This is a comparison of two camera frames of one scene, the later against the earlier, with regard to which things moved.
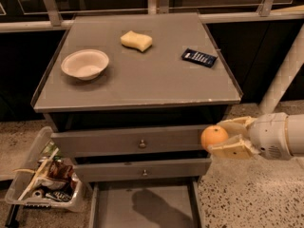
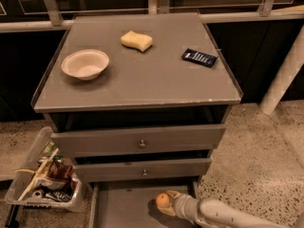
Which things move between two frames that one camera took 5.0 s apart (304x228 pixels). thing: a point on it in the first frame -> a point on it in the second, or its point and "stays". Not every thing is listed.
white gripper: x=269 y=133 -> x=181 y=205
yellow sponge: x=136 y=40 stays
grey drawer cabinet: x=131 y=96 stays
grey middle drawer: x=141 y=169 stays
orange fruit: x=213 y=135 -> x=162 y=199
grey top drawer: x=128 y=141 stays
